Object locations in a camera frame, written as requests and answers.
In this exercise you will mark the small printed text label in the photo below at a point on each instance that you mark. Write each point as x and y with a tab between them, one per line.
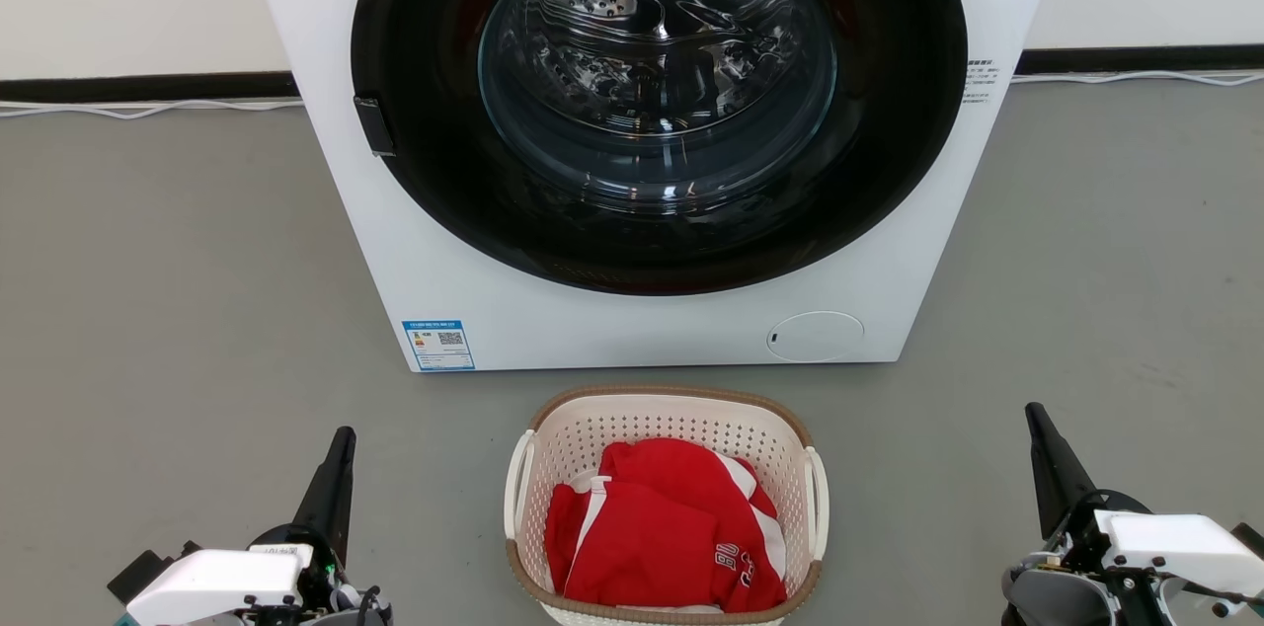
981	79

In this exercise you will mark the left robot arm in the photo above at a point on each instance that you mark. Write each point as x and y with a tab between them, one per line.
370	614

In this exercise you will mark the white front-load washing machine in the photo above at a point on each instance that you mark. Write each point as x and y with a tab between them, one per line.
444	261

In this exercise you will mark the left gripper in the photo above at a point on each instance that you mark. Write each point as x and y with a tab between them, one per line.
324	582

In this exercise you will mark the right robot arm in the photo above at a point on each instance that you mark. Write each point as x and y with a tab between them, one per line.
1042	601

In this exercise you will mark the round black washing machine door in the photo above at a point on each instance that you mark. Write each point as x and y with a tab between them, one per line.
425	63

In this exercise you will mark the blue energy label sticker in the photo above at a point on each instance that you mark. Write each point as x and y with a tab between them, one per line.
438	346

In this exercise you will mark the steel washing machine drum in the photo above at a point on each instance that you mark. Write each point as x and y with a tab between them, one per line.
642	34

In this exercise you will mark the cream perforated laundry basket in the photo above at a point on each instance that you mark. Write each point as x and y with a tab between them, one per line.
592	429

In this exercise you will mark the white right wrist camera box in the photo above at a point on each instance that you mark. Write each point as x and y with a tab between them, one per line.
1175	547

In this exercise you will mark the red and white garment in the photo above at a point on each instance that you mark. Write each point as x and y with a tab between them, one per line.
652	537

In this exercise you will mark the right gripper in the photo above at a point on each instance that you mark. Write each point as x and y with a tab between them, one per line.
1086	557

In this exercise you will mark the round white filter cover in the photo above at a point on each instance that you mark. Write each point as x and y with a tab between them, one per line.
816	337

